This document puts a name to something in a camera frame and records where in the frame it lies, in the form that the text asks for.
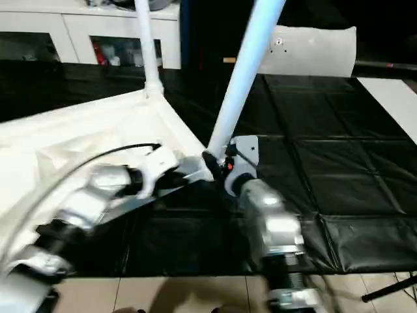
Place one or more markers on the white plastic table leg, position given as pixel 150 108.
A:
pixel 244 72
pixel 148 45

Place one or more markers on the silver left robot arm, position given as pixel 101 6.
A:
pixel 78 208

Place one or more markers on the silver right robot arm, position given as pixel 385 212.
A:
pixel 273 222

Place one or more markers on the small yellow label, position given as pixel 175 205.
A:
pixel 229 60

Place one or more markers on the black work mat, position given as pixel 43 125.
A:
pixel 339 182

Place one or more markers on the white plastic table top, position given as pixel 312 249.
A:
pixel 65 137

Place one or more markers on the white flat panel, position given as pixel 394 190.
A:
pixel 313 51

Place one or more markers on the white flat sheet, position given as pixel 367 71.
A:
pixel 394 104

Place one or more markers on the white cabinet with glass doors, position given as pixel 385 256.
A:
pixel 65 29

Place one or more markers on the black metal stand leg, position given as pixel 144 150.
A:
pixel 391 288

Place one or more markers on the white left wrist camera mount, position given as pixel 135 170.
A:
pixel 159 163

